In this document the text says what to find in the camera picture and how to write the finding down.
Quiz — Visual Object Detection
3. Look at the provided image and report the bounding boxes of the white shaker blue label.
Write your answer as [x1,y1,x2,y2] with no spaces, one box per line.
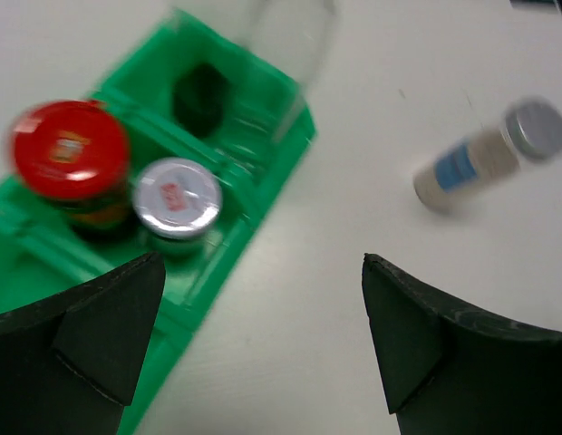
[413,97,562,213]

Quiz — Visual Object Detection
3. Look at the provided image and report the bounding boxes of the red cap sauce bottle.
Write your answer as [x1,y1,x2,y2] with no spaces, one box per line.
[6,100,134,241]

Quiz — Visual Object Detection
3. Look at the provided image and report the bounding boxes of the glass bottle with dark sauce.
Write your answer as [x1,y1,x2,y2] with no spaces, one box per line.
[172,63,230,139]

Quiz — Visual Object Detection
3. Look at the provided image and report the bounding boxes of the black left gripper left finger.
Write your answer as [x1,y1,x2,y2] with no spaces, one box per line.
[0,253,166,434]

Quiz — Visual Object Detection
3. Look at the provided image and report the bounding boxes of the green three-compartment plastic bin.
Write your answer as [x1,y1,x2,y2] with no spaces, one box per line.
[0,12,315,434]

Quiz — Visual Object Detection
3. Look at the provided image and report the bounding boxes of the clear glass bottle gold spout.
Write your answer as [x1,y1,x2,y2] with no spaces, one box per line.
[226,0,345,173]

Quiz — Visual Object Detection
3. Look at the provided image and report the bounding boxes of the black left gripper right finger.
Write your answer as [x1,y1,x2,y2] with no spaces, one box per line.
[362,254,562,434]

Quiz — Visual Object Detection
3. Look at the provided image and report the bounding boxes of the white lid spice jar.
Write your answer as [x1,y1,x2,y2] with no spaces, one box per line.
[131,157,223,257]

